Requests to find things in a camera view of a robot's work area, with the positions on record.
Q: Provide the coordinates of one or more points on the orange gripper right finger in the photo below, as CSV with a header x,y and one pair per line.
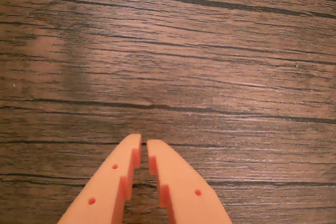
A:
x,y
183,197

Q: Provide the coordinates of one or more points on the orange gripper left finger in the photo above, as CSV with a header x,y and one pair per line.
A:
x,y
105,190

